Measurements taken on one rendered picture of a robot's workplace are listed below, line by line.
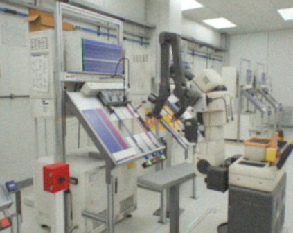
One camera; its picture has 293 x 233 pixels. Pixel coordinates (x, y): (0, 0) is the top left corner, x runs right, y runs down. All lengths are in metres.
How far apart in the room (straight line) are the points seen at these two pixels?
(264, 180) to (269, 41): 8.32
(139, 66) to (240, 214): 2.33
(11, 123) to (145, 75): 1.72
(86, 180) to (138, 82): 1.70
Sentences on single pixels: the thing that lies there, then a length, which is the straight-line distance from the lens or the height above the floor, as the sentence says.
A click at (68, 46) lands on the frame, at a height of 1.59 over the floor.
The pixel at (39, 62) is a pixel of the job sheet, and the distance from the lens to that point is 2.54.
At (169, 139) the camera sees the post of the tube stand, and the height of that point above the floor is 0.76.
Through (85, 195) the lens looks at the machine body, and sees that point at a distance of 2.33.
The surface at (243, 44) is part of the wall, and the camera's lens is 10.02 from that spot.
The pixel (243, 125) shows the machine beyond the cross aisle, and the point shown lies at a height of 0.39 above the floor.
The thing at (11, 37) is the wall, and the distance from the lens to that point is 3.81.
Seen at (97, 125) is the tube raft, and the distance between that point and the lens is 2.18.
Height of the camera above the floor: 1.27
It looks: 6 degrees down
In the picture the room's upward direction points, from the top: straight up
